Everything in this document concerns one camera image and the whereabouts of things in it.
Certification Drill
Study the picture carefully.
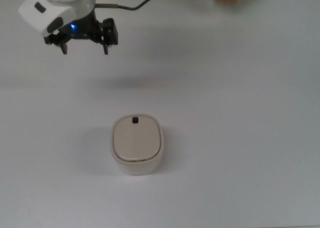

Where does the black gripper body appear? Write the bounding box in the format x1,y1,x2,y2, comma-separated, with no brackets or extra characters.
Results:
57,9,102,41

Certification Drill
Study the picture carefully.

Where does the small white trash can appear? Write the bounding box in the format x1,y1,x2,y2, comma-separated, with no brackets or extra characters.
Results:
109,113,165,176

